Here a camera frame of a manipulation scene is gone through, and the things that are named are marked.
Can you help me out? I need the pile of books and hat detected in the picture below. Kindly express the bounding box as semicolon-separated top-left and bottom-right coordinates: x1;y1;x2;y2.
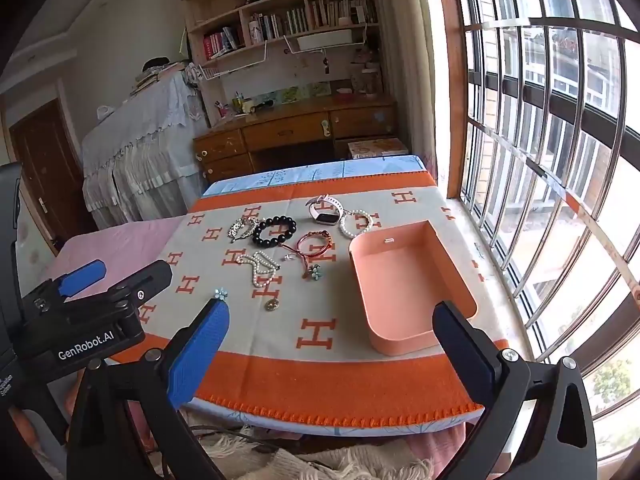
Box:
131;57;190;95

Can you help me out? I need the orange and grey printed blanket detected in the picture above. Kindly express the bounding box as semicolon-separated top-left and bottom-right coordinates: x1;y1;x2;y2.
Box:
107;172;509;424

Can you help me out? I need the wooden desk with drawers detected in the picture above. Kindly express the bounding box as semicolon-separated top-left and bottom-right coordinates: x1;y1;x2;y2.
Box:
192;92;401;184

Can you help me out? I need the glass jar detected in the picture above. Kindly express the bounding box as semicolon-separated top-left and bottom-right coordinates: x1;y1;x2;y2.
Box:
350;62;384;99

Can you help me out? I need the white lace furniture cover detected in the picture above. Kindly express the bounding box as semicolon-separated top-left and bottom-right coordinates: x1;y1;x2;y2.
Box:
81;62;210;230

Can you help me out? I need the black bead bracelet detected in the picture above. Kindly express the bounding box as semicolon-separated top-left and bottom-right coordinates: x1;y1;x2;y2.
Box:
252;216;298;248

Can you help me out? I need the row of red books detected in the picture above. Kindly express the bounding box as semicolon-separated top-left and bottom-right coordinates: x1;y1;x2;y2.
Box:
202;27;247;59

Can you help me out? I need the white fringed cloth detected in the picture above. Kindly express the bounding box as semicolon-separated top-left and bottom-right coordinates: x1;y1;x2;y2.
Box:
197;427;437;480

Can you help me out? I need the white pearl bracelet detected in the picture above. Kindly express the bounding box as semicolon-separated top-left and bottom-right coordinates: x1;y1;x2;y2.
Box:
339;210;375;239

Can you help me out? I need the brown wooden door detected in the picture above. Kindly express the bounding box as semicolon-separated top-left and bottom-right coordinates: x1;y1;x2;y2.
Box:
7;97;99;257

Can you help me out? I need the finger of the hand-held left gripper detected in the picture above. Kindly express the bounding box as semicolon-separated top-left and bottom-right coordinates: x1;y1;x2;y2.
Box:
22;259;107;317
100;260;174;312

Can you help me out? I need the red string bracelet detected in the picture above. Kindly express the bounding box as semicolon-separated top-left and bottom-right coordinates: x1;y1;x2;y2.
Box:
280;230;334;279

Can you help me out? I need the frosted glass sliding door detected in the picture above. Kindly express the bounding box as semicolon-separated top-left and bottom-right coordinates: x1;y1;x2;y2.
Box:
14;185;59;282

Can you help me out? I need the wooden bookshelf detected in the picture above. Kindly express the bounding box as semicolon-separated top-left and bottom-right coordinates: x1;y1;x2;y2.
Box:
179;0;382;63

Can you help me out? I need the silver rhinestone hair clip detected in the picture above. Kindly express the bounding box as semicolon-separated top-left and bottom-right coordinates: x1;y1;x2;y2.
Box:
228;217;260;244

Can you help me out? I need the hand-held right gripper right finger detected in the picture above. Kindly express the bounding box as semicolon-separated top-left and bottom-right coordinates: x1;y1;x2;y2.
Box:
432;301;599;480

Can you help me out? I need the stack of large books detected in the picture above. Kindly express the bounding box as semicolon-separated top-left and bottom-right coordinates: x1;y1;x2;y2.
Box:
347;138;410;161

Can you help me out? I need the white wire basket with tray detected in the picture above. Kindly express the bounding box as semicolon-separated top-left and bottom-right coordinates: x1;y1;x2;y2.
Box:
283;23;369;54

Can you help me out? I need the light curtain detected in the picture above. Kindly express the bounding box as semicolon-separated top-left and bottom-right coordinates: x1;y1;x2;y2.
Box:
371;0;443;181

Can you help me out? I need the metal window grille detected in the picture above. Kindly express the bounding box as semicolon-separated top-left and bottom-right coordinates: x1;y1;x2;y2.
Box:
450;0;640;461

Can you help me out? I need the pink rectangular box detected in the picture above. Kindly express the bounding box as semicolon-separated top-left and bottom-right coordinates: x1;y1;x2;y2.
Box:
348;220;479;357

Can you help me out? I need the white pearl necklace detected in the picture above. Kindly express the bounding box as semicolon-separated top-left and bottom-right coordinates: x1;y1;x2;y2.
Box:
236;251;279;289

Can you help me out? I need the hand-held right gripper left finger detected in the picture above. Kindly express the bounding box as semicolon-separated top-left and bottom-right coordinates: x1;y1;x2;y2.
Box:
67;298;231;480

